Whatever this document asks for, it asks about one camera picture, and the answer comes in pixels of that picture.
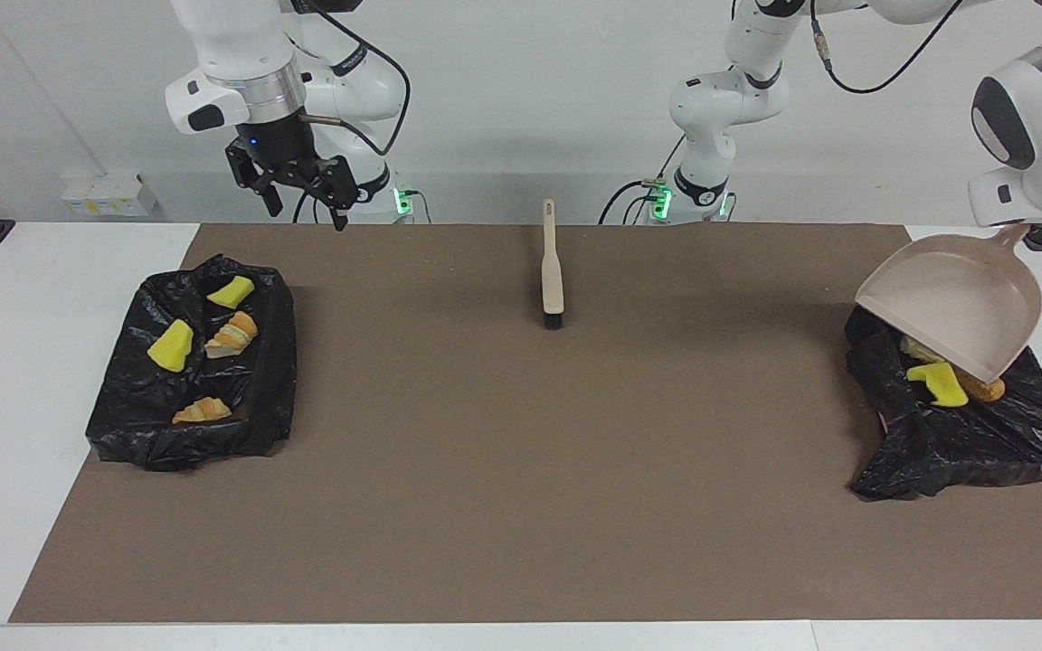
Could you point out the white box on floor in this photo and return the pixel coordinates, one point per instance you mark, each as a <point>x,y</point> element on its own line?
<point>109,194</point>

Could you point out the small orange croissant piece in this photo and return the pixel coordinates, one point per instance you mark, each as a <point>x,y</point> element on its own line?
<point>914,347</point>

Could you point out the striped orange croissant piece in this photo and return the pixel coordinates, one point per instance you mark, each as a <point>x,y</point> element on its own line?
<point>232,334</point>

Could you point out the beige plastic dustpan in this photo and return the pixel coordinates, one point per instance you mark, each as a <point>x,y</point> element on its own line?
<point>955,298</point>

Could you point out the black trash bag bin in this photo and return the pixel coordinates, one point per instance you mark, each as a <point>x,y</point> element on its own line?
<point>250,407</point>
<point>982,452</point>

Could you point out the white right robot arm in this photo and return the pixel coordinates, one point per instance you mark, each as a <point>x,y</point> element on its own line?
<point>232,45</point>

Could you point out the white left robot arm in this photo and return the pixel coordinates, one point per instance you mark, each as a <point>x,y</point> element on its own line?
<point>1037,136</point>

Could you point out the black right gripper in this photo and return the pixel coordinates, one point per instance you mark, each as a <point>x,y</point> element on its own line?
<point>286,154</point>

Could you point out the notched yellow sponge piece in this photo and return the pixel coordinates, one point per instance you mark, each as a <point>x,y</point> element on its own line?
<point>942,384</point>

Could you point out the brown table mat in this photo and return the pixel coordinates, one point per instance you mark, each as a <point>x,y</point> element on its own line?
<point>485,542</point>

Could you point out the beige hand brush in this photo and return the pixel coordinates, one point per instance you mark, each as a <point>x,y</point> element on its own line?
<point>554,280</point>

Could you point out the brown bread roll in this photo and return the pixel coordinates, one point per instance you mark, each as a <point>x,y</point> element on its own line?
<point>989,391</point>

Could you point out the pale bread piece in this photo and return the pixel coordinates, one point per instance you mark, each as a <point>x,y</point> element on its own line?
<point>202,411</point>

